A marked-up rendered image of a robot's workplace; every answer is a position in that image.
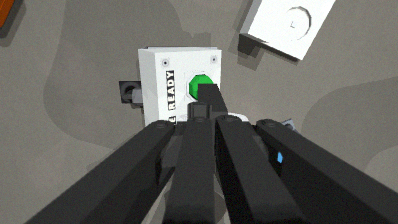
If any white button housing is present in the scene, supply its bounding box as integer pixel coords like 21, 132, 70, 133
119, 47, 221, 127

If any white rectangular tray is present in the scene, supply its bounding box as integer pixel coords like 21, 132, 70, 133
239, 0, 335, 60

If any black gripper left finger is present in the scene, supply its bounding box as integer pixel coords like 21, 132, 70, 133
24, 83, 215, 224

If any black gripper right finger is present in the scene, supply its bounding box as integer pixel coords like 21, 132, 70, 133
207, 83, 398, 224

